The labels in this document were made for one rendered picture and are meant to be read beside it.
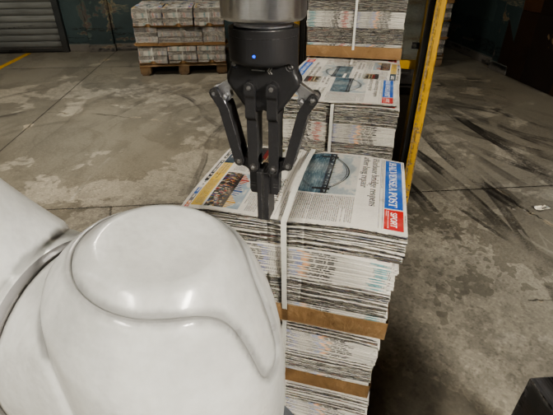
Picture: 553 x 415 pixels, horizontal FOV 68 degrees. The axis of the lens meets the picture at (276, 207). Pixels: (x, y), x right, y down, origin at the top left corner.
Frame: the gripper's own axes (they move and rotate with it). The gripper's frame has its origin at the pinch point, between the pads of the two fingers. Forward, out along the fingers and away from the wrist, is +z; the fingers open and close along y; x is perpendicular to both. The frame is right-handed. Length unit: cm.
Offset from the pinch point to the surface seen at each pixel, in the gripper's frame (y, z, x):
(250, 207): 5.8, 9.8, -10.9
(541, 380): -46, 36, -9
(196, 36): 231, 68, -487
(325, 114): 2, 13, -70
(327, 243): -7.6, 13.4, -8.9
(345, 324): -12.1, 30.0, -8.1
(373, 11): -6, -8, -129
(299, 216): -2.6, 10.0, -10.4
